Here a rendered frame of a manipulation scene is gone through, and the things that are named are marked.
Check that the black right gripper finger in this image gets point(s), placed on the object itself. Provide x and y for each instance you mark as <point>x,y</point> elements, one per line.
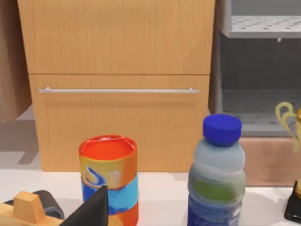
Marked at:
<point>94,209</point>

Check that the orange and blue can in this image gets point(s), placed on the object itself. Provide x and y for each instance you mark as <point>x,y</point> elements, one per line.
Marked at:
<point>109,169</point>

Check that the wooden stapler with grey parts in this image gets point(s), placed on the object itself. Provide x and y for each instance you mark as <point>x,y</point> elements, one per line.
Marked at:
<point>26,209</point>

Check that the wooden drawer front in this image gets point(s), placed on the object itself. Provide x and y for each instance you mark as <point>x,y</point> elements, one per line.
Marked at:
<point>122,127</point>

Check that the clear bottle with blue cap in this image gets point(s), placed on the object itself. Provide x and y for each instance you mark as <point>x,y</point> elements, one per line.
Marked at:
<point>216,179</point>

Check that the brown wooden cupboard side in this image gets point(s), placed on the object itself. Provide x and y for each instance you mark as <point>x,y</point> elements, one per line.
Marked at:
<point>13,58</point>

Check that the wooden cupboard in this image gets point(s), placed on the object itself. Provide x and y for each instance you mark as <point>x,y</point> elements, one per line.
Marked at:
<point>115,37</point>

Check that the gold trophy with black base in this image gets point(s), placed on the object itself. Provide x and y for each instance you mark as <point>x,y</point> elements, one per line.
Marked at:
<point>294,146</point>

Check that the grey cabinet with pierced shelves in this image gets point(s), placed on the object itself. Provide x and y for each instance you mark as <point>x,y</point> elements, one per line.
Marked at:
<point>261,70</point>

